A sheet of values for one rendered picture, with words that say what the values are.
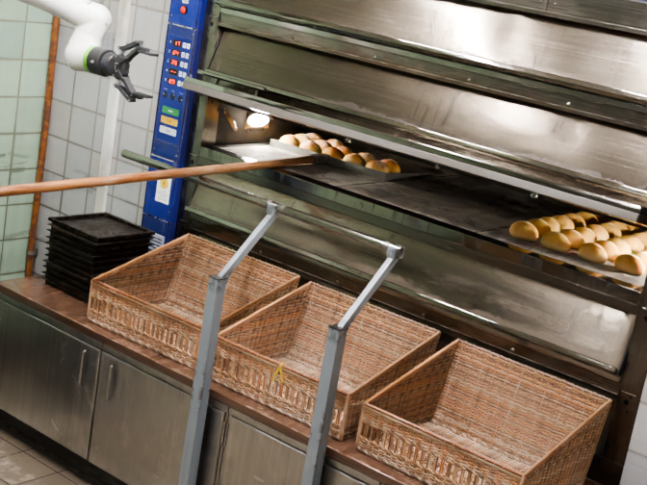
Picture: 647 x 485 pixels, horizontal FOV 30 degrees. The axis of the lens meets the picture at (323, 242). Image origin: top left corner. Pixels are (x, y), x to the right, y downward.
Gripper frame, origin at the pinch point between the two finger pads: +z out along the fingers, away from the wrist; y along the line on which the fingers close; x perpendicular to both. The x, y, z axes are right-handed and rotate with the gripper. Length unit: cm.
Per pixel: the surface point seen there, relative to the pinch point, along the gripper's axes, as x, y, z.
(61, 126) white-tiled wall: -55, 42, -106
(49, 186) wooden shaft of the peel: 48, 30, 16
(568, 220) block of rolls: -99, 26, 106
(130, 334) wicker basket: -6, 89, 1
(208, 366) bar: 3, 82, 46
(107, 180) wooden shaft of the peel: 25.4, 29.6, 14.2
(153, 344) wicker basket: -6, 89, 12
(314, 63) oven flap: -57, -9, 20
